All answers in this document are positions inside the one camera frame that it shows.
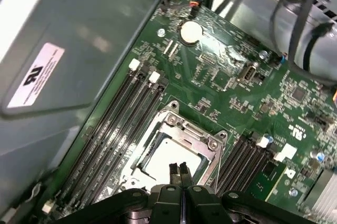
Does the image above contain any white case label sticker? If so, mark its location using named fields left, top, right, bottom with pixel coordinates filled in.
left=6, top=42, right=66, bottom=109

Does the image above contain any silver coin battery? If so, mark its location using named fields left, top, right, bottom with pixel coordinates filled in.
left=180, top=20, right=203, bottom=47

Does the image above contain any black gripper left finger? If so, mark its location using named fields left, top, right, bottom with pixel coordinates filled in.
left=52, top=162, right=183, bottom=224

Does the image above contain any green RAM stick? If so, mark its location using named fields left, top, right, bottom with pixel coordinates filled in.
left=246, top=159, right=288, bottom=205

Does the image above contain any thin wire locking lever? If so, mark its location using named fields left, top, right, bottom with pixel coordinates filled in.
left=212, top=151, right=222, bottom=193

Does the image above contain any open PC case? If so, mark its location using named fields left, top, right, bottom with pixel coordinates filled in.
left=0, top=0, right=190, bottom=224

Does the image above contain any thick dark cable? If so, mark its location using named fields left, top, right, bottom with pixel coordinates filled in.
left=289, top=0, right=330, bottom=64

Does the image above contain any metal CPU socket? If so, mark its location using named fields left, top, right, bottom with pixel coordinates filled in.
left=115, top=99, right=229, bottom=193

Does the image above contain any silver finned heat sink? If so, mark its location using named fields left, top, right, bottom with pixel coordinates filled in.
left=296, top=168, right=337, bottom=224

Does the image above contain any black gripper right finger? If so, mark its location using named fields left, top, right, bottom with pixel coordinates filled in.
left=182, top=162, right=318, bottom=224

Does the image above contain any green motherboard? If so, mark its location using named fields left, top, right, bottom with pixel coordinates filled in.
left=52, top=0, right=337, bottom=224

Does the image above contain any metal socket cover frame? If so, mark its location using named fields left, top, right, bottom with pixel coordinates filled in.
left=122, top=113, right=224, bottom=190

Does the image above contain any internal USB port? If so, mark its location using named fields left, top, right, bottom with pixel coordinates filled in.
left=238, top=62, right=260, bottom=84

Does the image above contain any silver CPU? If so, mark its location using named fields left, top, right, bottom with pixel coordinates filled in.
left=135, top=130, right=210, bottom=184

